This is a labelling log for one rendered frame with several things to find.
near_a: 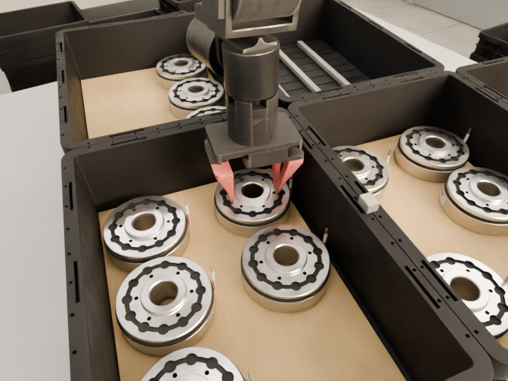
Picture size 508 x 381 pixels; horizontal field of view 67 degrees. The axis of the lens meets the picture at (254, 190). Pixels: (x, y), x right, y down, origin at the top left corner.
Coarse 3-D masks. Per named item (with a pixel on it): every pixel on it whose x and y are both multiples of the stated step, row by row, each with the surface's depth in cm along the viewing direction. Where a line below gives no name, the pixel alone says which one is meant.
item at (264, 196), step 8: (240, 184) 52; (248, 184) 52; (256, 184) 52; (264, 184) 52; (240, 192) 51; (264, 192) 51; (240, 200) 50; (248, 200) 50; (256, 200) 50; (264, 200) 50
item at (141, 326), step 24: (144, 264) 43; (168, 264) 44; (192, 264) 43; (120, 288) 41; (192, 288) 41; (120, 312) 39; (144, 312) 39; (192, 312) 39; (144, 336) 37; (168, 336) 37
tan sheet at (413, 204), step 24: (384, 144) 64; (384, 192) 56; (408, 192) 56; (432, 192) 56; (408, 216) 53; (432, 216) 53; (432, 240) 50; (456, 240) 50; (480, 240) 50; (504, 240) 50; (504, 264) 47; (504, 336) 41
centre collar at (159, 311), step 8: (152, 280) 41; (160, 280) 41; (168, 280) 41; (176, 280) 41; (144, 288) 41; (152, 288) 41; (184, 288) 41; (144, 296) 40; (176, 296) 40; (184, 296) 40; (144, 304) 39; (152, 304) 39; (168, 304) 39; (176, 304) 39; (152, 312) 39; (160, 312) 39; (168, 312) 39
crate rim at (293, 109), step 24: (336, 96) 57; (360, 96) 57; (480, 96) 57; (336, 168) 45; (360, 192) 42; (384, 216) 39; (408, 240) 37; (456, 312) 32; (480, 336) 30; (504, 360) 29
